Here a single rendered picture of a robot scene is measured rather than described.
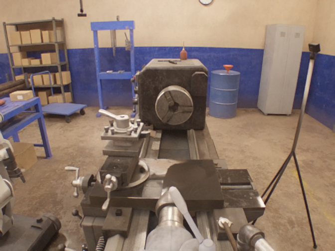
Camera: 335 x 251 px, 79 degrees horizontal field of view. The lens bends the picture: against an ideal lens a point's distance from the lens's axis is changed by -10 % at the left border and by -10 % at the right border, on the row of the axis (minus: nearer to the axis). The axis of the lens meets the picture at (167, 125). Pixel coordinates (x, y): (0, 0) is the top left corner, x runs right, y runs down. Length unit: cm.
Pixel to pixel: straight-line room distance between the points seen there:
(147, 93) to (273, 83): 357
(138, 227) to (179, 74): 109
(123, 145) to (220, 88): 352
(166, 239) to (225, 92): 402
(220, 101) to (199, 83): 287
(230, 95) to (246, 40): 133
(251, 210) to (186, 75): 102
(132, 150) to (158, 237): 56
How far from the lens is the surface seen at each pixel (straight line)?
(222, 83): 437
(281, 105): 510
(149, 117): 173
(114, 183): 89
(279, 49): 483
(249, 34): 515
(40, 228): 203
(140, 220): 98
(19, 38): 563
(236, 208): 101
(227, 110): 452
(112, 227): 92
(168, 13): 494
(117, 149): 102
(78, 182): 116
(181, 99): 146
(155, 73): 164
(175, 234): 52
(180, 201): 42
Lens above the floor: 154
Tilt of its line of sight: 22 degrees down
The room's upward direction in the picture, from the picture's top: straight up
